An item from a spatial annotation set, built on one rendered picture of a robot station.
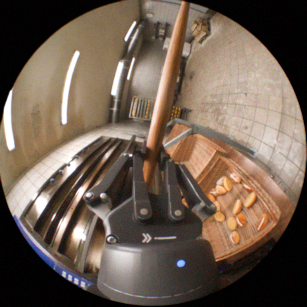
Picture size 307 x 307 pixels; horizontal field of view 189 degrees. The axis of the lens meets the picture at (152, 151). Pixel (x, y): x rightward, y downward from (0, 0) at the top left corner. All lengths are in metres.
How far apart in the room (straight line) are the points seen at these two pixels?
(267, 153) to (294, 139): 0.39
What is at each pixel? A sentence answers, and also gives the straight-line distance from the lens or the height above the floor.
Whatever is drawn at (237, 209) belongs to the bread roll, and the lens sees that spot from 0.66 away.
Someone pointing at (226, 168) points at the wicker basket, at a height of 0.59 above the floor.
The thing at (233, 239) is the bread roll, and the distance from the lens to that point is 0.73.
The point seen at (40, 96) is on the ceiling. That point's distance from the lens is 1.53.
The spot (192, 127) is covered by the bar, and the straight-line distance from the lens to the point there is 0.58.
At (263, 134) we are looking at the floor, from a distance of 1.32.
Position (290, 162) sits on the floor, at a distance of 1.22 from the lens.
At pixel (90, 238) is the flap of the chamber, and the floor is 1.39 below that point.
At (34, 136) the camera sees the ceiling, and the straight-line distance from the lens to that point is 1.50.
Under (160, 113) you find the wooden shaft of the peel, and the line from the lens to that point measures 0.16.
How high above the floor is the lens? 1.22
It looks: 6 degrees down
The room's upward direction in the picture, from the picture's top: 80 degrees counter-clockwise
